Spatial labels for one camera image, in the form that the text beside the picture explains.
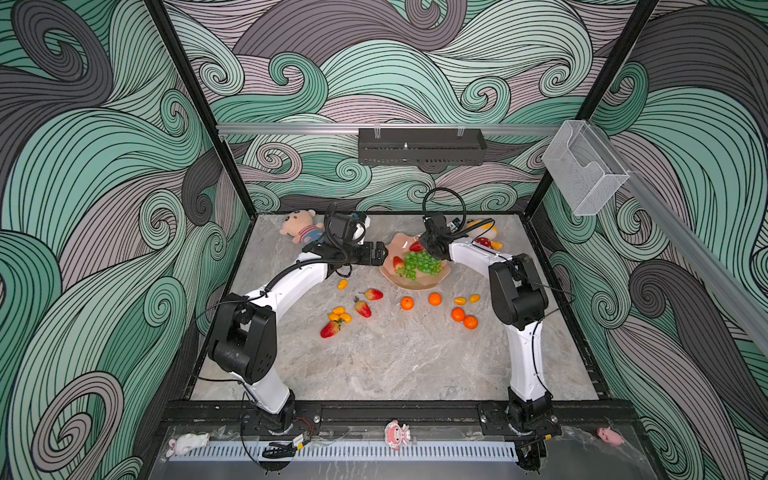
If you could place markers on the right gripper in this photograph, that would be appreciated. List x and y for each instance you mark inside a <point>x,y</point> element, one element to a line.
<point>424,236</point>

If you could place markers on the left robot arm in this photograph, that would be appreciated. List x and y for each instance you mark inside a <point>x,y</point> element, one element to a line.
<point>243,339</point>

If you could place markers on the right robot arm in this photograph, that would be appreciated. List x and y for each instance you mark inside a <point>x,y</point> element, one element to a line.
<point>519,301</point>

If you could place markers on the pink scalloped fruit bowl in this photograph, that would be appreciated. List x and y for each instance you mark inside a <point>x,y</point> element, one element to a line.
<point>399,246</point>

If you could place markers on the pink pig toy small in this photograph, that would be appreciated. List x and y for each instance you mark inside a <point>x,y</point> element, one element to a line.
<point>610,436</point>

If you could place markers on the orange mandarin lower left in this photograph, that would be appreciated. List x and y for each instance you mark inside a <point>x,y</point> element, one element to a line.
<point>458,314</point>

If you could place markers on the aluminium rail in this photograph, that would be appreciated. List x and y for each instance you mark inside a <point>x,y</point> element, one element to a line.
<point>304,128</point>
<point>704,216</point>

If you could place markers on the black wall tray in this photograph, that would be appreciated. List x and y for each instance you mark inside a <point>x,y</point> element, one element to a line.
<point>430,149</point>

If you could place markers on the white mouse toy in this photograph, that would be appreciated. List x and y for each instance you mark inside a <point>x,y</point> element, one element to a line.
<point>184,444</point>

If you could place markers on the pink pig plush toy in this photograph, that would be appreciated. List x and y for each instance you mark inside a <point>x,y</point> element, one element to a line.
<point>303,227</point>

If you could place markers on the white ventilated cable duct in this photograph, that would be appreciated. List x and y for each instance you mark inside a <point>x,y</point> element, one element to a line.
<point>357,451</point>

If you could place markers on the green grape bunch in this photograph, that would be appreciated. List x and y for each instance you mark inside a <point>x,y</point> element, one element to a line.
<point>419,263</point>

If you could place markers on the aluminium rail right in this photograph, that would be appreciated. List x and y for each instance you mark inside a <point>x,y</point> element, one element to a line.
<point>704,216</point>

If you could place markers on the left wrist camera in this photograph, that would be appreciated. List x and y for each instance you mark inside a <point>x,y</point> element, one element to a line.
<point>360,223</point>

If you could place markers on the pink octopus figurine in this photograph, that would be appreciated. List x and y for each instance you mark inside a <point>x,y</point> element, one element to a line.
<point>397,435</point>

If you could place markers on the aluminium rail back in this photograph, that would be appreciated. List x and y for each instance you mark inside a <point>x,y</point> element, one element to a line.
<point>304,128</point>

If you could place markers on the orange mandarin centre right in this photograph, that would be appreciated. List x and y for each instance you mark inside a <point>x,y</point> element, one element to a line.
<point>435,299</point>

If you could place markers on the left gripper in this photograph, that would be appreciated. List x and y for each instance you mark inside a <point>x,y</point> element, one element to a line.
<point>367,259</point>

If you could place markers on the yellow chick plush toy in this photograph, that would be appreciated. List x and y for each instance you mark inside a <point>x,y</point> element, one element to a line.
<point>484,233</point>

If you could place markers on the clear plastic wall bin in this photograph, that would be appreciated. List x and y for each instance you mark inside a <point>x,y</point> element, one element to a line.
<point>585,166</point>

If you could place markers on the orange mandarin upper centre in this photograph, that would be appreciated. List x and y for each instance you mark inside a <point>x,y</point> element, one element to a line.
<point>407,303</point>

